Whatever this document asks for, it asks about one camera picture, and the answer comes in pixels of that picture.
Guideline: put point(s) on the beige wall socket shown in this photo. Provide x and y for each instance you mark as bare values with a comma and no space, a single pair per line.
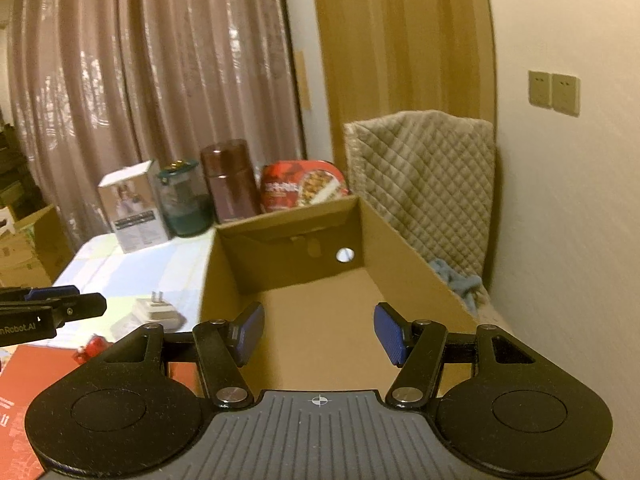
565,94
540,89

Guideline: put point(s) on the white charger plug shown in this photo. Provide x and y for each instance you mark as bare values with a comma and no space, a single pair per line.
157,312

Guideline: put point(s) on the small red object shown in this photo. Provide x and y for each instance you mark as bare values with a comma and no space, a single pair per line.
91,349

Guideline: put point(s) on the grey-blue fluffy towel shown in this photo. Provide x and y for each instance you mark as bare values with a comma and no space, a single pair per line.
457,282

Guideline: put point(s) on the green glass jar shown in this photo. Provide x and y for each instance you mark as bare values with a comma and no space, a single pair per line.
184,200

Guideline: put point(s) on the brown cardboard storage box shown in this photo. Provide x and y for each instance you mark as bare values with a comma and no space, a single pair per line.
27,250

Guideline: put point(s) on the beige quilted blanket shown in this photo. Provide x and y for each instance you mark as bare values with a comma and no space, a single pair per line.
425,185

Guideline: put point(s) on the red instant meal bowl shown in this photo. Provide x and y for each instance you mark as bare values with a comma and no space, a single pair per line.
300,185

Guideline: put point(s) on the white printed carton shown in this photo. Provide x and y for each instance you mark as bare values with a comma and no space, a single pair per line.
132,207

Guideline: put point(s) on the brown thermos flask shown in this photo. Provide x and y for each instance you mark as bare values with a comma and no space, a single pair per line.
231,180

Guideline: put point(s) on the light patterned tablecloth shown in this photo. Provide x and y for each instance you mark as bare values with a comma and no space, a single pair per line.
125,275

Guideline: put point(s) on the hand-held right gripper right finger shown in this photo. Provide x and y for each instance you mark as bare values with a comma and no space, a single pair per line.
387,332

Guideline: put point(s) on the red printed book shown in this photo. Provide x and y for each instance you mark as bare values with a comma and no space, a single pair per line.
20,395

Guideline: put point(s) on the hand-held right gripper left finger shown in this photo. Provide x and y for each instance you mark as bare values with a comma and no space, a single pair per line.
250,332

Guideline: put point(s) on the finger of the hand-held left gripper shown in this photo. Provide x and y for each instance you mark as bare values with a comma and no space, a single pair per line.
52,291
82,306

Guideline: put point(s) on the pinkish brown curtain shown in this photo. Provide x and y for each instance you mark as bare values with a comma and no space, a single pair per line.
140,85

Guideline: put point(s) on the wooden wall panel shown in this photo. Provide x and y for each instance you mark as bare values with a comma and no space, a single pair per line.
400,45

